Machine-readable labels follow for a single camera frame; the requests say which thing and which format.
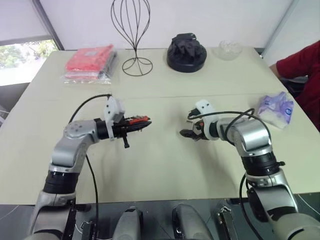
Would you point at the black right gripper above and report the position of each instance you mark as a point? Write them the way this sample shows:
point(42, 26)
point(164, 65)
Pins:
point(198, 130)

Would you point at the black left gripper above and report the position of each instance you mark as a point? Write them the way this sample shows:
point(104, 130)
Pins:
point(119, 130)

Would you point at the red hex key holder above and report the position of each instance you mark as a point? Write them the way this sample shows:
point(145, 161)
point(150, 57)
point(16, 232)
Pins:
point(137, 121)

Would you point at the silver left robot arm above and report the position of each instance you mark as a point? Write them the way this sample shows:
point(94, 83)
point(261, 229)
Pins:
point(72, 140)

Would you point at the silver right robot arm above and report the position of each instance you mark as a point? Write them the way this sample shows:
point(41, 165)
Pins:
point(252, 137)

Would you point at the black round base with cloth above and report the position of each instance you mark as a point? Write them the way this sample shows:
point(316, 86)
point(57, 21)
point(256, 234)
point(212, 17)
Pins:
point(187, 55)

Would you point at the stack of bagged red clothes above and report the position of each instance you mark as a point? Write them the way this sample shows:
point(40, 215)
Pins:
point(87, 62)

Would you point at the dark grey rounded shape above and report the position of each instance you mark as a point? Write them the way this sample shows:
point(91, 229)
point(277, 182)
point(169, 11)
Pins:
point(130, 223)
point(187, 222)

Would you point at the purple tissue pack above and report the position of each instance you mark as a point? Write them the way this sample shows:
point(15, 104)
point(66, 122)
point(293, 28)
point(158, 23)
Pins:
point(276, 108)

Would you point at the clear glass bowl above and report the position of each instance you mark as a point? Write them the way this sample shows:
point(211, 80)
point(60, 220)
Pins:
point(228, 49)

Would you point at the black box with metal edge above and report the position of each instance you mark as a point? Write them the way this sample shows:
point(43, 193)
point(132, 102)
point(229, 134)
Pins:
point(226, 222)

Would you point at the dark chair seat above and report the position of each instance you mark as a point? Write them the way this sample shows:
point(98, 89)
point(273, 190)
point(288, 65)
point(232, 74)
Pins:
point(296, 85)

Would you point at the person in red shirt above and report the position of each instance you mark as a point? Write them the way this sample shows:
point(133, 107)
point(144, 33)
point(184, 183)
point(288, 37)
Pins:
point(305, 65)

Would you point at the white roller blind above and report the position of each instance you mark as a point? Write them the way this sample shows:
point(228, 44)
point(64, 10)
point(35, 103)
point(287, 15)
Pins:
point(17, 20)

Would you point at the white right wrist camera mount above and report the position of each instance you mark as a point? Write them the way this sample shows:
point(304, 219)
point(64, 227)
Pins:
point(205, 106)

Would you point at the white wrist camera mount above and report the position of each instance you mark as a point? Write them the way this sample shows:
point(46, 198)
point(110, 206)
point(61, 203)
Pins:
point(111, 107)
point(205, 106)

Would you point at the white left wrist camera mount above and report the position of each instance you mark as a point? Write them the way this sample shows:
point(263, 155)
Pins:
point(111, 107)

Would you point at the dark window frame post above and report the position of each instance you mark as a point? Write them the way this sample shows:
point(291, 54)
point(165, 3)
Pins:
point(51, 22)

